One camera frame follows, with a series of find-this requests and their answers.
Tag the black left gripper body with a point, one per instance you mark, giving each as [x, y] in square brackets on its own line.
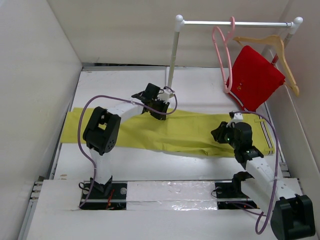
[159, 105]

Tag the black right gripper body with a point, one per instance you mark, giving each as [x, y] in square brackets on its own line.
[229, 139]

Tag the yellow-green trousers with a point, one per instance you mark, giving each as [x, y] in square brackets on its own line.
[181, 132]

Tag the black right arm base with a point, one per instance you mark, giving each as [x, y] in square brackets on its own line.
[228, 198]

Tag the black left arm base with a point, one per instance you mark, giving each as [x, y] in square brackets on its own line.
[116, 199]

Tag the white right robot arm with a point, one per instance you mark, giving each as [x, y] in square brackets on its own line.
[291, 215]

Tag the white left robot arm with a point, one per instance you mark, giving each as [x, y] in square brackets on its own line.
[102, 129]

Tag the wooden hanger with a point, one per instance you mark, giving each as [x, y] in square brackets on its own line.
[277, 43]

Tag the red folded shorts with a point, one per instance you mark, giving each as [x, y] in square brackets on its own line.
[254, 79]

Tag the white metal clothes rack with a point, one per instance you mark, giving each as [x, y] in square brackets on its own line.
[180, 22]

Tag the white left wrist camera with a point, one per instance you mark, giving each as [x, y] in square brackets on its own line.
[165, 94]

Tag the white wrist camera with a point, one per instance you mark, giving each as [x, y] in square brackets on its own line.
[165, 94]
[236, 117]

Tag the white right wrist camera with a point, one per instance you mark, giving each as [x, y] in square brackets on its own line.
[236, 117]

